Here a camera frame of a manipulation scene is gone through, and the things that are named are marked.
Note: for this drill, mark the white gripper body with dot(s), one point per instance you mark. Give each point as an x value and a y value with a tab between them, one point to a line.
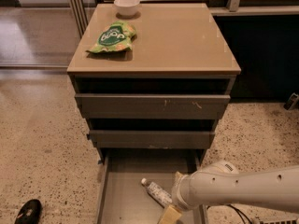
179	192

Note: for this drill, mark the clear plastic water bottle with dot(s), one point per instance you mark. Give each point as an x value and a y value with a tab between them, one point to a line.
161	196

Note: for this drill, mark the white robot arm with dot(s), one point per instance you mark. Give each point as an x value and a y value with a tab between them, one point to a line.
220	183

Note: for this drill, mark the grey open bottom drawer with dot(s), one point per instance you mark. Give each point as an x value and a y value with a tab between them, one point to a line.
122	199

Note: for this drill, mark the grey drawer cabinet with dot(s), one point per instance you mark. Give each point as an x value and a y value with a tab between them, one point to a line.
177	49

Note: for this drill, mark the grey middle drawer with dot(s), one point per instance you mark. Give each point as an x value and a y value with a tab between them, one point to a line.
152	139

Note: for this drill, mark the grey top drawer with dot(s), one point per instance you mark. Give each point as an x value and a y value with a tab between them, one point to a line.
145	106

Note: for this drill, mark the white floor vent grille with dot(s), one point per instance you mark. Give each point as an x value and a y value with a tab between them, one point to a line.
275	221

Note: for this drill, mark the small dark floor device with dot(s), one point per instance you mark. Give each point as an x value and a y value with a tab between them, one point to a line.
292	101

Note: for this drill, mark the black shoe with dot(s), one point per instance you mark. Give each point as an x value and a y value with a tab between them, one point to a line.
30	212

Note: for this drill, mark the green snack bag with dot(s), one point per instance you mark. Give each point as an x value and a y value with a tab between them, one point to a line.
116	37

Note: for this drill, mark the white ceramic bowl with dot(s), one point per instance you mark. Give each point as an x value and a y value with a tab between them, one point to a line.
127	8

